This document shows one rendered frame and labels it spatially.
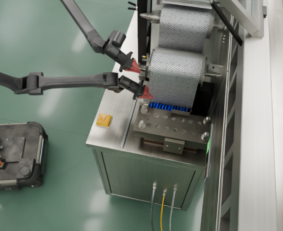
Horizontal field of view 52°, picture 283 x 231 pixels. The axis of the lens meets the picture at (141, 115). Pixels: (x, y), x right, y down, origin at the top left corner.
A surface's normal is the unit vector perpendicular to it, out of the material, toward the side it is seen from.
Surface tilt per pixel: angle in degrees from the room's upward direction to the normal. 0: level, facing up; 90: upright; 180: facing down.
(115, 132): 0
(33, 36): 0
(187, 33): 92
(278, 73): 0
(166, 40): 92
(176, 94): 90
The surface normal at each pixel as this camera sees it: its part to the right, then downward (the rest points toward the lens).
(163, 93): -0.22, 0.80
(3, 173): 0.00, -0.56
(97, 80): 0.04, -0.25
